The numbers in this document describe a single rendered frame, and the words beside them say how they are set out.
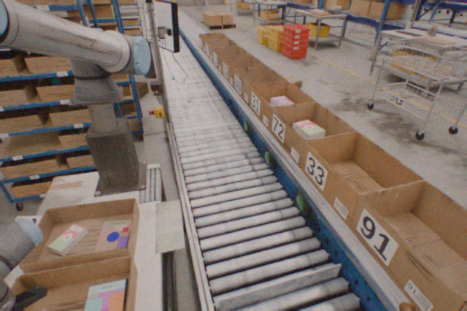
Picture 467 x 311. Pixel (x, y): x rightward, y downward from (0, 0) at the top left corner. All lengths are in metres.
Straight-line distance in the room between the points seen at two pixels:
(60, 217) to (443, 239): 1.56
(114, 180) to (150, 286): 0.63
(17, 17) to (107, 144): 0.74
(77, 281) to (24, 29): 0.85
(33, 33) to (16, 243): 0.54
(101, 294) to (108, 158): 0.63
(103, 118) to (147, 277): 0.73
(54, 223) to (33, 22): 0.91
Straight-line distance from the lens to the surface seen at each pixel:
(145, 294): 1.14
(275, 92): 2.05
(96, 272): 1.20
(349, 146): 1.49
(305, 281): 1.12
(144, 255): 1.24
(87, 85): 1.34
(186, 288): 2.00
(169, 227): 1.30
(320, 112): 1.72
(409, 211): 1.34
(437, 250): 1.25
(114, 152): 1.45
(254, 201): 1.40
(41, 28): 0.89
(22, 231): 0.95
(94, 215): 1.44
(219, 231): 1.27
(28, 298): 1.06
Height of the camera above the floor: 1.71
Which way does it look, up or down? 34 degrees down
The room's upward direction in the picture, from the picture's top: 1 degrees counter-clockwise
